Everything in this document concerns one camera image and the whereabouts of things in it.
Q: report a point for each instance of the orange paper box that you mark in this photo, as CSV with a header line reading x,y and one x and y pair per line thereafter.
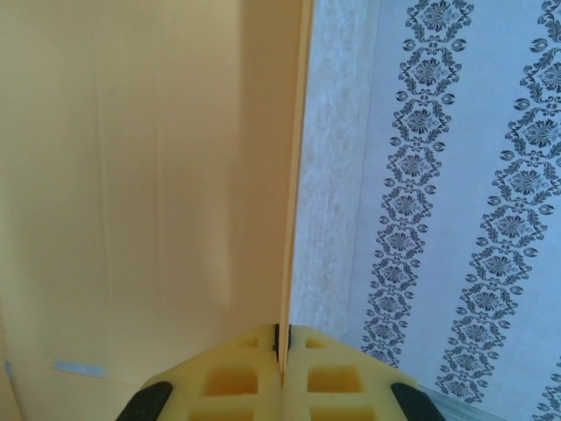
x,y
131,175

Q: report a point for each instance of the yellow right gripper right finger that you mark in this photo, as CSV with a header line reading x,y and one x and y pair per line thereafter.
x,y
337,386

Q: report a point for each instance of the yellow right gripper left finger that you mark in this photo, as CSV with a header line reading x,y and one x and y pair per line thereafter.
x,y
228,386

